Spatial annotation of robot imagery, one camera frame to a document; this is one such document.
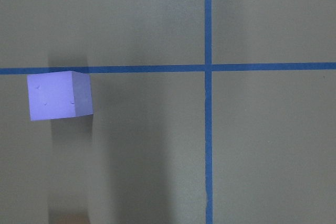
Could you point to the purple foam block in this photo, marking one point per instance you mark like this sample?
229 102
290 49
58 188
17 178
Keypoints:
59 95

